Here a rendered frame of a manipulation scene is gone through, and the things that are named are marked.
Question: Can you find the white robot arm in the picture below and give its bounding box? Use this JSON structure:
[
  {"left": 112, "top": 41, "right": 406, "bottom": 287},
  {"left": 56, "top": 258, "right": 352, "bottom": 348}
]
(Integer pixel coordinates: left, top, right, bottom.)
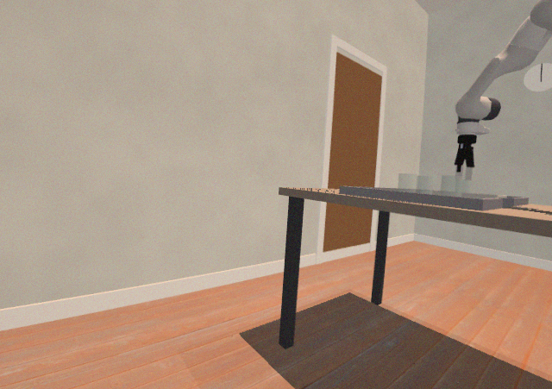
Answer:
[{"left": 455, "top": 0, "right": 552, "bottom": 135}]

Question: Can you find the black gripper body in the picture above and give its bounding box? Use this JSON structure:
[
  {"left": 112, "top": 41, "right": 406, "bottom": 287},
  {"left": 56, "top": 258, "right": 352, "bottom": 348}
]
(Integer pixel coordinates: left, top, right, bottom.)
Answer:
[{"left": 458, "top": 135, "right": 477, "bottom": 152}]

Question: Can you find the grey cylinder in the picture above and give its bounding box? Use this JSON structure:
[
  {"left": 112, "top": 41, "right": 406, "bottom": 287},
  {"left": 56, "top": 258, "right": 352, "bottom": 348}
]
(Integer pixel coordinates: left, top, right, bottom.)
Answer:
[
  {"left": 462, "top": 179, "right": 472, "bottom": 194},
  {"left": 416, "top": 176, "right": 434, "bottom": 194},
  {"left": 440, "top": 175, "right": 463, "bottom": 197},
  {"left": 398, "top": 173, "right": 417, "bottom": 193}
]

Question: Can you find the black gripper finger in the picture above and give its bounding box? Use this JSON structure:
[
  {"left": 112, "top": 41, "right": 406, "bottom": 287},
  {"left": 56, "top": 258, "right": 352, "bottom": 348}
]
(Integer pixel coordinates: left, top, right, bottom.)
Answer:
[
  {"left": 465, "top": 147, "right": 474, "bottom": 180},
  {"left": 455, "top": 144, "right": 470, "bottom": 176}
]

